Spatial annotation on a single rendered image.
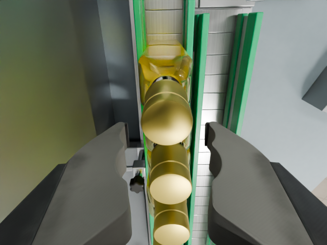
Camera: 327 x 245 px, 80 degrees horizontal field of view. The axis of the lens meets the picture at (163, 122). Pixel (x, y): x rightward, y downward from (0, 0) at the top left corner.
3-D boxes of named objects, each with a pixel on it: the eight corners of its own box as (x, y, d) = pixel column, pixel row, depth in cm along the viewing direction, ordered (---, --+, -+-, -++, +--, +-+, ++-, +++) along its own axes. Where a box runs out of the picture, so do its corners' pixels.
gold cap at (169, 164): (150, 140, 18) (146, 173, 14) (188, 140, 18) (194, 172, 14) (152, 170, 20) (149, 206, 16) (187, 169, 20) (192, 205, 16)
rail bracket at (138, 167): (119, 140, 47) (104, 180, 35) (148, 139, 47) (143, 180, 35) (121, 153, 49) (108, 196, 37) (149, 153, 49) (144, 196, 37)
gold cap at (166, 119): (143, 79, 16) (137, 98, 12) (188, 78, 16) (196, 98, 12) (145, 119, 17) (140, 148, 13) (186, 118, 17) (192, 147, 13)
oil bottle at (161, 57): (149, 39, 36) (134, 60, 17) (179, 39, 36) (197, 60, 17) (150, 70, 39) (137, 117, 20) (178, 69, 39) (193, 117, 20)
